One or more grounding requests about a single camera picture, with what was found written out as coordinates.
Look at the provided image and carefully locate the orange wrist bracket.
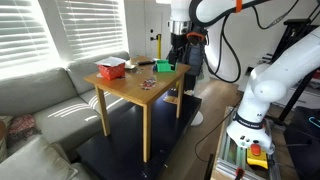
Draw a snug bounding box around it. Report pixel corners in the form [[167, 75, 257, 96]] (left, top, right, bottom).
[[185, 31, 206, 43]]

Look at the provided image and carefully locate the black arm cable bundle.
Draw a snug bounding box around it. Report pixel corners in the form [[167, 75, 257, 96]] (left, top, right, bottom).
[[188, 0, 301, 84]]

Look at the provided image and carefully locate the grey fabric sofa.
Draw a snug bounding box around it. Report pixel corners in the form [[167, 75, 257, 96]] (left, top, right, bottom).
[[0, 50, 134, 180]]

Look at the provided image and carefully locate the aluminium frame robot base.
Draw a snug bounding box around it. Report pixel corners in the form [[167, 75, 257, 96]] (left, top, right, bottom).
[[210, 105, 281, 180]]

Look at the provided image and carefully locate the white window blind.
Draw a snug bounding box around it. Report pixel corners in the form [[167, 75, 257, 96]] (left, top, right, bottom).
[[54, 0, 129, 61], [0, 0, 63, 81]]

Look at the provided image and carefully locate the black low platform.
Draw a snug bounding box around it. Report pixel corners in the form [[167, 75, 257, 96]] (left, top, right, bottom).
[[75, 88, 203, 180]]

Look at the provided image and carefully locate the black tripod stand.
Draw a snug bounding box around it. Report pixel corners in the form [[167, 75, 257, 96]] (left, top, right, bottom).
[[277, 71, 318, 123]]

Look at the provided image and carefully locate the white paper sheet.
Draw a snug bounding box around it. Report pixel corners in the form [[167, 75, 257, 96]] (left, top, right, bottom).
[[94, 56, 128, 68]]

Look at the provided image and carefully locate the grey throw pillow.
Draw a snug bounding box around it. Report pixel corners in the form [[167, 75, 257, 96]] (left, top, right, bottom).
[[0, 134, 79, 180]]

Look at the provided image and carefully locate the yellow emergency stop box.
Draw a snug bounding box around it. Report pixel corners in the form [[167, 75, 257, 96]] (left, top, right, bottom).
[[246, 141, 269, 170]]

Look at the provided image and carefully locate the white door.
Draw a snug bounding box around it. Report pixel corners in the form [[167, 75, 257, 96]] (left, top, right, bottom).
[[143, 0, 174, 61]]

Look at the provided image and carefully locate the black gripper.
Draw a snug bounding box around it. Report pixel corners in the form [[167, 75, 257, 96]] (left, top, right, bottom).
[[167, 33, 190, 64]]

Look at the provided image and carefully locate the red patterned box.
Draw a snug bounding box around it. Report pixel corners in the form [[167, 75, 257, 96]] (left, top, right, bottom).
[[97, 63, 127, 81]]

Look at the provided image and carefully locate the green plastic box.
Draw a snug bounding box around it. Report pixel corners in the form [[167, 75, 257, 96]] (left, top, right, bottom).
[[155, 59, 178, 73]]

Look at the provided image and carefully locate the thin black floor cable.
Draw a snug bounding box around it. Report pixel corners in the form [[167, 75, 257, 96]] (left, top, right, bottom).
[[194, 101, 243, 164]]

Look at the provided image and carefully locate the yellow pole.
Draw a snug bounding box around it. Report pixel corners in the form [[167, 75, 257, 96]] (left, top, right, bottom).
[[156, 33, 163, 60]]

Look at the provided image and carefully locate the red clamp knob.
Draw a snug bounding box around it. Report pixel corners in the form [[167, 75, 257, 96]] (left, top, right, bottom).
[[234, 167, 245, 179]]

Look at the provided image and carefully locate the wooden square table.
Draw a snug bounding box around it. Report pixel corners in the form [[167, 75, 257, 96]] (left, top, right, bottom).
[[83, 55, 192, 164]]

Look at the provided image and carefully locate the floral patterned cushion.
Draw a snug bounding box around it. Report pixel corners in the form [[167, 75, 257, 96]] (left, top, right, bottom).
[[7, 113, 42, 141]]

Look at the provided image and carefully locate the dark blue puffer jacket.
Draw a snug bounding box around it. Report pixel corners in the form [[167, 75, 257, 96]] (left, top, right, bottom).
[[173, 33, 205, 77]]

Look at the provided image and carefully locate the white coat rack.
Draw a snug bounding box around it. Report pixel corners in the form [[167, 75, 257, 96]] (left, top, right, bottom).
[[190, 110, 205, 127]]

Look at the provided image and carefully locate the orange cable clip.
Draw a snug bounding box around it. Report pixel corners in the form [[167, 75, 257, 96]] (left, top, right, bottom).
[[234, 0, 243, 14]]

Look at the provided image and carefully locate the black case with cyan mark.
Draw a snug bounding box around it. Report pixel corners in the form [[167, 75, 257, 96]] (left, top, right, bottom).
[[283, 105, 320, 180]]

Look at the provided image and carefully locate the white low cabinet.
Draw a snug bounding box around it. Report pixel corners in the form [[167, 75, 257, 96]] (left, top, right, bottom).
[[276, 78, 320, 109]]

